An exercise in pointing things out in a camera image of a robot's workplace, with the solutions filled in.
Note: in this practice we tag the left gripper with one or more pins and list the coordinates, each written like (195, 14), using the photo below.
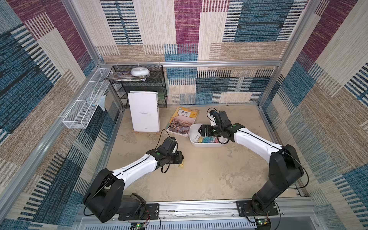
(178, 159)

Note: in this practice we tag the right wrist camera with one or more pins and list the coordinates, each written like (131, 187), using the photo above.
(220, 118)

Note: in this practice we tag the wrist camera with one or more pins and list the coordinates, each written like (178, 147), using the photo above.
(220, 118)
(170, 145)

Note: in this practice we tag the black wire mesh shelf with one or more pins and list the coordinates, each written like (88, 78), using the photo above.
(155, 83)

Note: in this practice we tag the white upright book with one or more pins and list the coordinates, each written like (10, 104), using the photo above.
(144, 109)

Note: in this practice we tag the English textbook with city photo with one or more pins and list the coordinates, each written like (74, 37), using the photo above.
(181, 121)

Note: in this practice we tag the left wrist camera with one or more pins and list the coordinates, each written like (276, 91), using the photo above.
(170, 145)

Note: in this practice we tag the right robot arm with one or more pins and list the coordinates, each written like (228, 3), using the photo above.
(284, 164)

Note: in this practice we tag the magazine on shelf top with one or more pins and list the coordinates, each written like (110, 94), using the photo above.
(125, 76)

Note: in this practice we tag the white round device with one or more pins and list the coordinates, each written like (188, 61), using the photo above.
(139, 72)

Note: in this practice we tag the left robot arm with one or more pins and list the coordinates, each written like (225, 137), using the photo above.
(105, 197)

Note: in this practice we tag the teal binder clip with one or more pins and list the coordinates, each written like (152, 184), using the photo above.
(208, 140)

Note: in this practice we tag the white plastic storage box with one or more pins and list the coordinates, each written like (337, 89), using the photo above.
(196, 139)

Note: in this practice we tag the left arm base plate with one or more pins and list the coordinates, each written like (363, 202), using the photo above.
(149, 211)

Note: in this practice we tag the white wire wall basket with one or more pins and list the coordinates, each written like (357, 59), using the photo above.
(90, 98)

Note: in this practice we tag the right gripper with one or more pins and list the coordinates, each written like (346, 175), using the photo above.
(205, 130)

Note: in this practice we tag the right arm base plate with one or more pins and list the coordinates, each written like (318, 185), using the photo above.
(253, 209)

